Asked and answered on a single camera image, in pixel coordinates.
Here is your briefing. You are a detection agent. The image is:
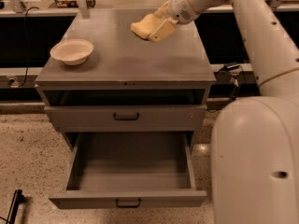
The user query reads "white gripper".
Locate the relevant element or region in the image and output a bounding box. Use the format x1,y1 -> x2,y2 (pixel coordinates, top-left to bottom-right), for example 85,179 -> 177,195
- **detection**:
149,0 -> 199,43

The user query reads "yellow sponge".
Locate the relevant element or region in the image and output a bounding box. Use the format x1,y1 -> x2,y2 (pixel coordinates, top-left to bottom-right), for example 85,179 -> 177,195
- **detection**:
131,14 -> 160,39

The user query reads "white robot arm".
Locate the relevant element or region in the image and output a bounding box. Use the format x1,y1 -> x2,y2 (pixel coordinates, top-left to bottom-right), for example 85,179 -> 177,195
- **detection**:
168,0 -> 299,224

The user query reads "grey drawer cabinet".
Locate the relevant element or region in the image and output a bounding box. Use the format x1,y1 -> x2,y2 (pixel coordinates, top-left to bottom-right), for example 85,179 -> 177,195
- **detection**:
35,7 -> 217,210

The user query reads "closed grey middle drawer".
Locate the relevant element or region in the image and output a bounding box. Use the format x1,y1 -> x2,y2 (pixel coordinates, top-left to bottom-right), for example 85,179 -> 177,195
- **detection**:
45,105 -> 206,133

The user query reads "open grey bottom drawer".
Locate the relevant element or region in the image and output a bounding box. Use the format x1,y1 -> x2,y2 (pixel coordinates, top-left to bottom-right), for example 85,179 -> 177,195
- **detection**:
50,132 -> 206,209

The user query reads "black stand with adapter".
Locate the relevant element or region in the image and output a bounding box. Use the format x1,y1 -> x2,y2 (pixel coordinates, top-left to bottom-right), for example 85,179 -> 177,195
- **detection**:
215,63 -> 246,102

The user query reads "white bowl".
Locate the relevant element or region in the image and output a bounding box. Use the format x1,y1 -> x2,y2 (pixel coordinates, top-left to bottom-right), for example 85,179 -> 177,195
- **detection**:
50,39 -> 93,66

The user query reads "black stand bottom left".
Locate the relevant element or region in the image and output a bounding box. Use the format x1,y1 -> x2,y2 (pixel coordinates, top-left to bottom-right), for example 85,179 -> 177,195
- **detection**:
0,189 -> 25,224

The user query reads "black cable on left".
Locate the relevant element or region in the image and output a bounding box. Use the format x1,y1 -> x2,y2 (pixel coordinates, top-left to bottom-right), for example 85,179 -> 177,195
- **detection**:
8,7 -> 41,88

